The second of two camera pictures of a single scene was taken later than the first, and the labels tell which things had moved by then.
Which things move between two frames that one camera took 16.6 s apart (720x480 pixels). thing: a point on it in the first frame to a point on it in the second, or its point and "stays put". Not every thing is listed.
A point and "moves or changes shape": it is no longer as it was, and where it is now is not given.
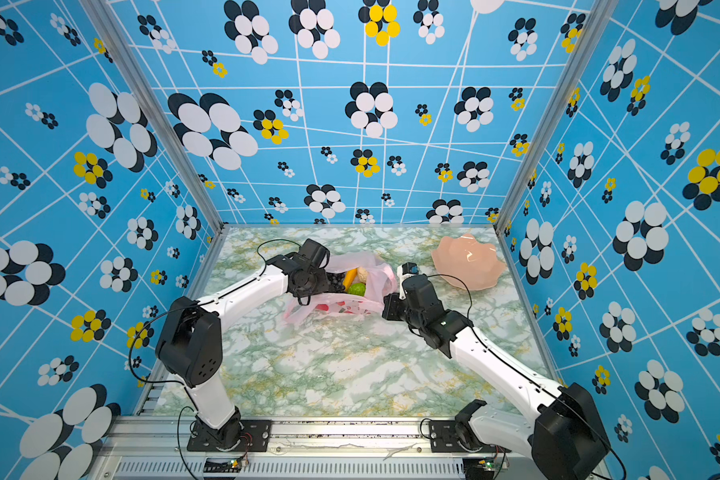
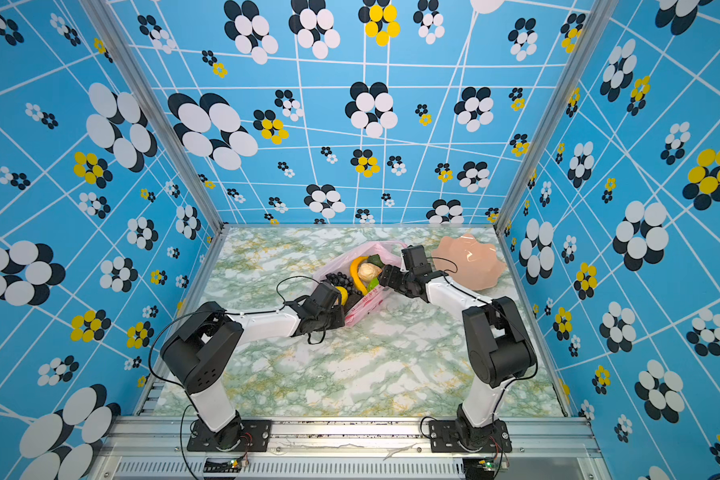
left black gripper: [323, 286] to [339, 311]
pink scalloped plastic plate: [468, 263] stays put
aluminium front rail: [308, 449] stays put
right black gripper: [392, 301] to [389, 279]
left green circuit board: [222, 465] stays put
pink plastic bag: [334, 307] moves or changes shape
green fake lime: [357, 289] to [375, 259]
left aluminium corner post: [102, 16] stays put
